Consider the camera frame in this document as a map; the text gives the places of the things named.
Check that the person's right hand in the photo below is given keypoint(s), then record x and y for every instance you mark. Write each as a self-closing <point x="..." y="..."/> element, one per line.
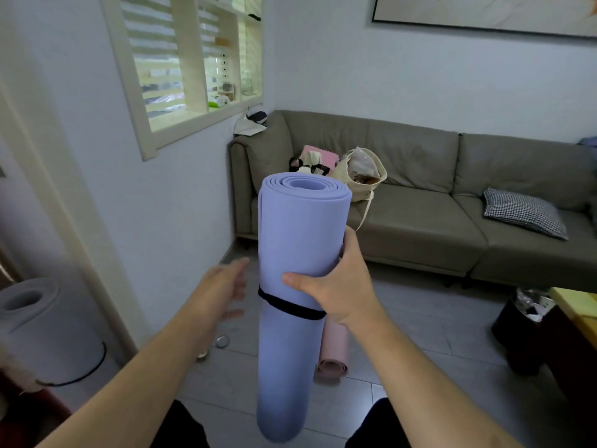
<point x="345" y="289"/>

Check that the person's left hand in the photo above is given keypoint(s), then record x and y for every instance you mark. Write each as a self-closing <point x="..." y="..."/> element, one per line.
<point x="218" y="293"/>

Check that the person's right thumb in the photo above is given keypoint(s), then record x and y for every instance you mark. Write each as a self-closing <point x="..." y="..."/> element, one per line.
<point x="303" y="283"/>

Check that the person's left fingers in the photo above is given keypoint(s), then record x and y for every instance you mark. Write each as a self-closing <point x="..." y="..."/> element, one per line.
<point x="233" y="282"/>

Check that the purple yoga mat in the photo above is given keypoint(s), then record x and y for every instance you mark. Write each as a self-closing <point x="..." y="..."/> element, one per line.
<point x="298" y="284"/>

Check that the person's left forearm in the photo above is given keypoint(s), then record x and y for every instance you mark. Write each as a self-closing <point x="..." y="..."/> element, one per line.
<point x="126" y="391"/>

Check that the person's right forearm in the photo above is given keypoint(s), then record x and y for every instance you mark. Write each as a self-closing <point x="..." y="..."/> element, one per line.
<point x="429" y="387"/>

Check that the round metal lid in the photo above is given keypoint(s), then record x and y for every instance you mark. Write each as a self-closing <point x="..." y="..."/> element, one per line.
<point x="222" y="342"/>

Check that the rolled pink yoga mat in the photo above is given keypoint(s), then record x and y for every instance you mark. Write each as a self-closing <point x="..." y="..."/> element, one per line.
<point x="333" y="349"/>

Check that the black and white bag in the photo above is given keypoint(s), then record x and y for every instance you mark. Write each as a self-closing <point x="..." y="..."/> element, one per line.
<point x="308" y="166"/>

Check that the beige tote bag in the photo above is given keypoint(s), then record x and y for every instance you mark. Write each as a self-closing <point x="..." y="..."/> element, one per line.
<point x="361" y="174"/>

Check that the pink foam mat piece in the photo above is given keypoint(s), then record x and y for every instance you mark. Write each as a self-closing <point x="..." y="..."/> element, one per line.
<point x="322" y="158"/>

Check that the grey-brown sofa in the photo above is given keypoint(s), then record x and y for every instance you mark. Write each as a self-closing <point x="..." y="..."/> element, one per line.
<point x="433" y="200"/>

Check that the white and green small object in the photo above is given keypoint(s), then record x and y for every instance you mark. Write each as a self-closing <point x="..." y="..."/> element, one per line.
<point x="218" y="100"/>

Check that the rolled grey yoga mat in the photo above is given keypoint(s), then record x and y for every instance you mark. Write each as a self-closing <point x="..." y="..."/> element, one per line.
<point x="42" y="331"/>

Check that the clear glass jar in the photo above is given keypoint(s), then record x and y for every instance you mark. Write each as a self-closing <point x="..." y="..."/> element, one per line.
<point x="247" y="82"/>

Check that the black trash bin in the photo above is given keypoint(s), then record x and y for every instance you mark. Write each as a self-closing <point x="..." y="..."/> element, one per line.
<point x="522" y="321"/>

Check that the checkered cushion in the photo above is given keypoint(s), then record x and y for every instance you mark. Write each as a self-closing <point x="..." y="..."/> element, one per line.
<point x="524" y="212"/>

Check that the wooden table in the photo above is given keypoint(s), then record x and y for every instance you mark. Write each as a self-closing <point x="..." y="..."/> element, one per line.
<point x="576" y="340"/>

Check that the cream window frame shelf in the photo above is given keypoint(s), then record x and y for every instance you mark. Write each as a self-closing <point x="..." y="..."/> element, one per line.
<point x="186" y="65"/>

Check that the framed wall picture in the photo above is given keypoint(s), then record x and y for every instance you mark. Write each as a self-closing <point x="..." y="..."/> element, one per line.
<point x="485" y="13"/>

